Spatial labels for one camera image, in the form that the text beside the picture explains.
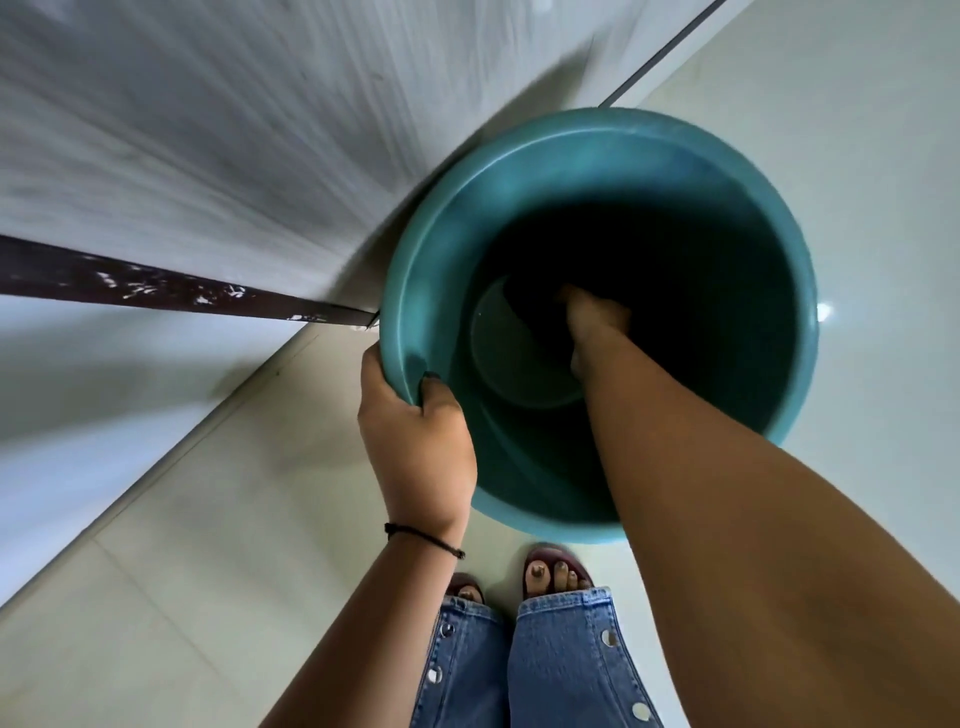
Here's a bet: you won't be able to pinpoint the person's right hand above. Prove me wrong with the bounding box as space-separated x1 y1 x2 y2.
557 284 633 381

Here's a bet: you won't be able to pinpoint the black thread wristband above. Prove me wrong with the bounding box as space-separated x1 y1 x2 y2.
384 522 467 561

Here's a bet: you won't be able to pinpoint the dark cleaning cloth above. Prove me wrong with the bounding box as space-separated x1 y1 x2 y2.
501 273 575 340

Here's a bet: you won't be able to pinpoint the blue denim jeans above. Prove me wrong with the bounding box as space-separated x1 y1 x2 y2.
409 586 666 728

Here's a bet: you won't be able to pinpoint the person's left forearm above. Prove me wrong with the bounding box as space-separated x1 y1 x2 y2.
258 525 468 728

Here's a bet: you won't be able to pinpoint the person's right forearm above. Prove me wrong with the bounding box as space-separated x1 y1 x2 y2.
573 326 960 728

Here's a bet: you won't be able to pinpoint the grey wood-grain door panel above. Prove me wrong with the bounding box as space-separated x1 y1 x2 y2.
0 0 723 325

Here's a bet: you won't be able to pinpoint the maroon right sandal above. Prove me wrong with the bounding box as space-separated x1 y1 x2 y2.
522 543 595 600

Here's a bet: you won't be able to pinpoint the person's right foot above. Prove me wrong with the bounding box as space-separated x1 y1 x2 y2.
525 561 594 600

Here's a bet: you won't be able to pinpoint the person's left hand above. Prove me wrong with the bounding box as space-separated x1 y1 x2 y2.
357 342 479 543

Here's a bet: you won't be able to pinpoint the teal plastic bucket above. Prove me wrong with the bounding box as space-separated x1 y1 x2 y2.
378 107 820 546

